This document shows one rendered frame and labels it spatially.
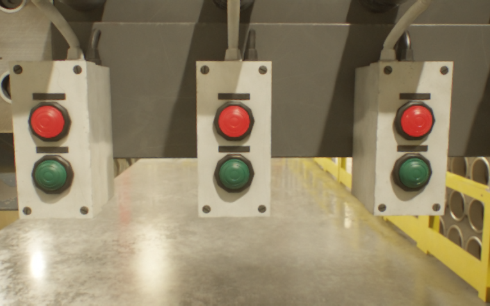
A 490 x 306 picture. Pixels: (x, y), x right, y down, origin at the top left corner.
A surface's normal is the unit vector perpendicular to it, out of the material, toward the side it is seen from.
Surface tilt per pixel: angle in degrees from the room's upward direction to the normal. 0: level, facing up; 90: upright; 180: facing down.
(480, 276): 90
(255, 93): 90
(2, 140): 90
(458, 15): 90
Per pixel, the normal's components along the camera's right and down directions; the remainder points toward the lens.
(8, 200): 0.04, 0.13
